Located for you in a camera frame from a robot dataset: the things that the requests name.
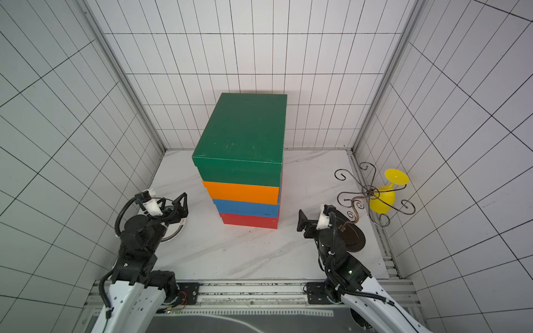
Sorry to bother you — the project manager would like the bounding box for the blue shoebox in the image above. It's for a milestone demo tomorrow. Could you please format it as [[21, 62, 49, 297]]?
[[212, 199, 280, 218]]

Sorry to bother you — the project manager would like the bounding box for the orange shoebox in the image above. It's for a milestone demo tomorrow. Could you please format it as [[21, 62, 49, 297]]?
[[203, 181, 280, 205]]

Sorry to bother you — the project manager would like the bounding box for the green shoebox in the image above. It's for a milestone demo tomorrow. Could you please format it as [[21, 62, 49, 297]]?
[[192, 93, 287, 187]]

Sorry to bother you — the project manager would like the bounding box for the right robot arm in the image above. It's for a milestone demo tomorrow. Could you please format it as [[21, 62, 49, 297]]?
[[296, 205, 429, 332]]

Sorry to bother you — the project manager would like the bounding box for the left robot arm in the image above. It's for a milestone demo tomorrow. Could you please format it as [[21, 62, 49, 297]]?
[[92, 189, 190, 332]]

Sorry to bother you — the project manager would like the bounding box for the round white plate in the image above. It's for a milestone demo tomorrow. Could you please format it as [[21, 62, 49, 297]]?
[[161, 217, 187, 243]]

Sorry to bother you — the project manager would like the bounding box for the dark oval tray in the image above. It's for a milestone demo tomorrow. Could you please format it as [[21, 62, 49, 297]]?
[[335, 210, 366, 253]]

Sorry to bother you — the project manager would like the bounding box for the red shoebox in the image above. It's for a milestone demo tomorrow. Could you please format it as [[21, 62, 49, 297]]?
[[219, 213, 278, 229]]

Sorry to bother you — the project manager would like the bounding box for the yellow plastic goblet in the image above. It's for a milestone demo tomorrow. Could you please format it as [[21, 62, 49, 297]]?
[[370, 169, 409, 215]]

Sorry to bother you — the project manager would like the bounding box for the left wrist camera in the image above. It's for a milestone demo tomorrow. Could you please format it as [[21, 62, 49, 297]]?
[[135, 189, 163, 216]]

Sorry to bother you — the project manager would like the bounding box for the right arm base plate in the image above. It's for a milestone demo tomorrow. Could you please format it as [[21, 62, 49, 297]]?
[[303, 282, 333, 305]]

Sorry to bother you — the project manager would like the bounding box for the ornate metal wire stand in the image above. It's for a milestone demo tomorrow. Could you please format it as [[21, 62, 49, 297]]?
[[337, 169, 416, 228]]

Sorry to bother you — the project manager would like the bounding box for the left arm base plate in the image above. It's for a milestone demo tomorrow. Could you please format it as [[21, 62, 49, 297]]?
[[165, 282, 201, 309]]

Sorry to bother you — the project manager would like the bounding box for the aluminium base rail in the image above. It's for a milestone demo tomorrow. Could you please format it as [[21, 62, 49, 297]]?
[[85, 278, 421, 319]]

